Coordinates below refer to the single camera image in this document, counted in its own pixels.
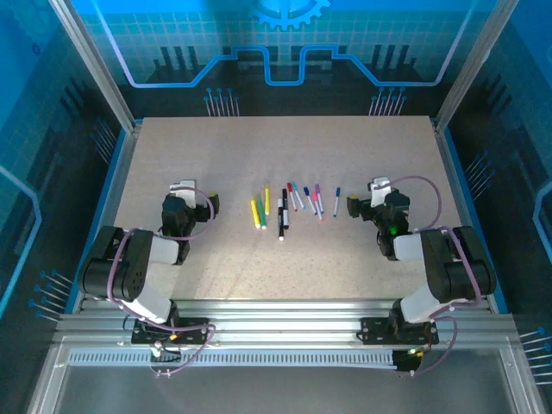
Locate aluminium side rail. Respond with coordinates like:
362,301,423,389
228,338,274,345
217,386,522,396
430,120,495,314
72,120,144,314

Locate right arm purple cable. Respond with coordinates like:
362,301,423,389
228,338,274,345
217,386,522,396
387,174,483,379

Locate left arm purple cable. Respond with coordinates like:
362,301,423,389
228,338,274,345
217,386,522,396
105,185,216,379

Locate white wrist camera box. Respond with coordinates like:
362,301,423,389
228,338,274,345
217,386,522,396
169,179,198,204
367,176,392,207

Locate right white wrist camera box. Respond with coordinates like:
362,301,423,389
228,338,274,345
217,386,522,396
367,176,392,207

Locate aluminium cross rail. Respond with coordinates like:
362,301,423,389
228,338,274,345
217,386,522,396
54,298,518,346

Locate small black electronics box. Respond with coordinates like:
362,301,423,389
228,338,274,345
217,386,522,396
392,348,426,375
148,338,185,362

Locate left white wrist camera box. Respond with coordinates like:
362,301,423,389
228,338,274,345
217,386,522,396
169,179,198,204

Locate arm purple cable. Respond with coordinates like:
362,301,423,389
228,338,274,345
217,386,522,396
105,185,216,379
387,174,483,379

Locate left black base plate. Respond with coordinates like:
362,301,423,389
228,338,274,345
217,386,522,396
130,317,211,346

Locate dark blue felt-tip marker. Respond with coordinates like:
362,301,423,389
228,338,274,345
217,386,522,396
303,185,319,216

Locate aluminium frame post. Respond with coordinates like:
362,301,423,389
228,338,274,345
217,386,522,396
47,0,138,133
434,0,521,133

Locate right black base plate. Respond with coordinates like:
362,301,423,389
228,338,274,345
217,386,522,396
356,317,440,346

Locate blue table edge strip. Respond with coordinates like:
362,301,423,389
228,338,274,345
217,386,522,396
63,127,130,315
442,127,509,315

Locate grey slotted cable duct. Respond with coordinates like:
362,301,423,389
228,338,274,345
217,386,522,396
67,351,398,368

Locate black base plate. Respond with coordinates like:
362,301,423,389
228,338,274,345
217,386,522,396
130,317,211,346
356,317,440,346

